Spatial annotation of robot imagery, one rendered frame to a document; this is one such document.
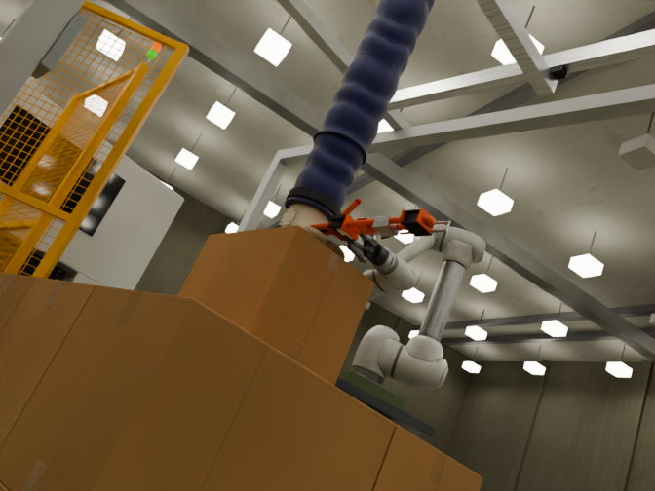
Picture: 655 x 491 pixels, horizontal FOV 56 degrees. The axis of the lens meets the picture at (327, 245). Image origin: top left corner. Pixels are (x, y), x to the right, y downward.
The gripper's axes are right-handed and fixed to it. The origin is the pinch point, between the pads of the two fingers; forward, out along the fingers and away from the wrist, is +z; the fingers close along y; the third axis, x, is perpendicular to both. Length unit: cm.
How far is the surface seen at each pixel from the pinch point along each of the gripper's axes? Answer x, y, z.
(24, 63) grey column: 123, -23, 99
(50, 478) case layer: -55, 100, 81
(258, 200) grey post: 337, -139, -157
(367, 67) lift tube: 20, -75, 9
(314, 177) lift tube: 20.7, -18.4, 8.4
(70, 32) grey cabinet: 121, -47, 93
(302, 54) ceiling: 675, -566, -296
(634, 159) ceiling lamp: 182, -477, -568
